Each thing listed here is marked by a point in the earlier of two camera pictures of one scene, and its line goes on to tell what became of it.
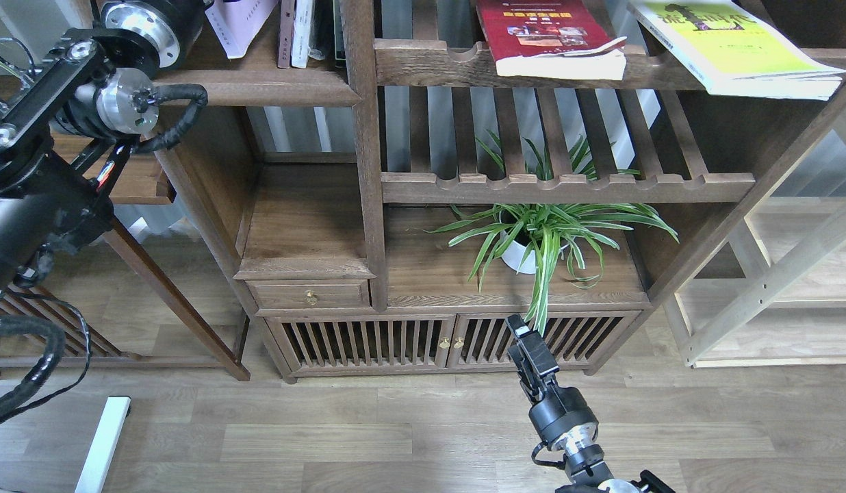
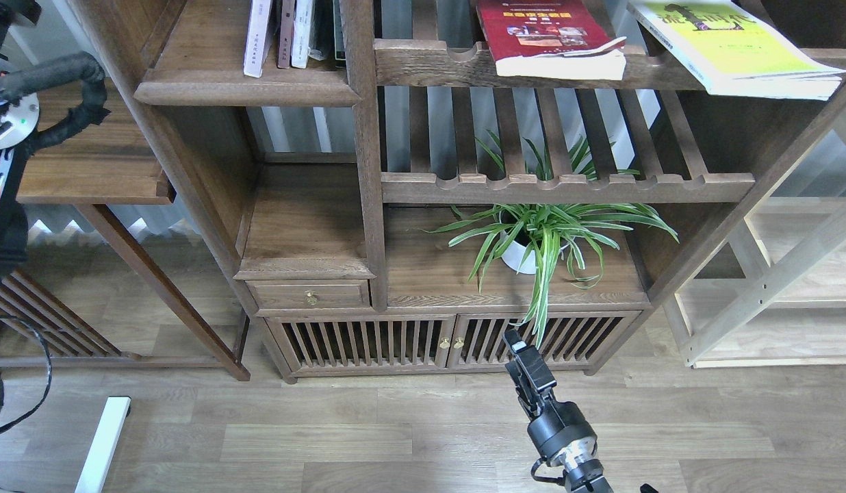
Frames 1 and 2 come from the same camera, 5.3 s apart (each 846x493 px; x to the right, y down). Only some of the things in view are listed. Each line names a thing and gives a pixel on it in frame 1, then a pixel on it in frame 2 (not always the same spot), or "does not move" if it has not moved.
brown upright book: (286, 27) does not move
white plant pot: (514, 255) does not move
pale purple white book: (236, 23) → (256, 35)
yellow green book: (733, 53) does not move
